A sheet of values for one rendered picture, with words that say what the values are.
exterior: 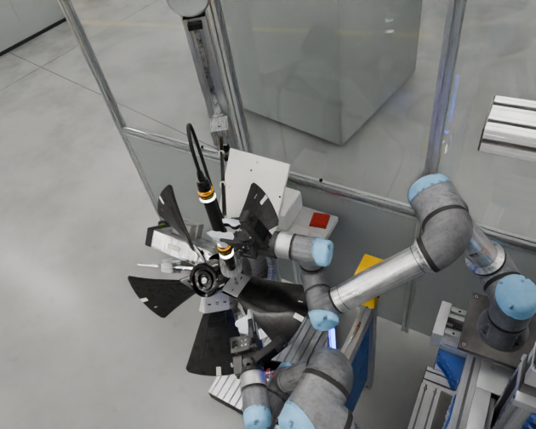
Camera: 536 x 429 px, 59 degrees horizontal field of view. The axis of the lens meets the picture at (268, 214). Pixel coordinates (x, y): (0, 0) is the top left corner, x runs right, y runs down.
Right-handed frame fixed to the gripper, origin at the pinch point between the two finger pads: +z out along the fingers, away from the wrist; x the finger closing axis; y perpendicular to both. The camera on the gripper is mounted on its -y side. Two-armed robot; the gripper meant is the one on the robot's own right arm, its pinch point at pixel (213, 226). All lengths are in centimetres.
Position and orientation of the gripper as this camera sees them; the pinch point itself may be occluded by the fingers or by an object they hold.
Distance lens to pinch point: 139.2
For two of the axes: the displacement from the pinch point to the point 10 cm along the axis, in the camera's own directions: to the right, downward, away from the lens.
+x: 3.3, -7.3, 6.0
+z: -9.3, -1.6, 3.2
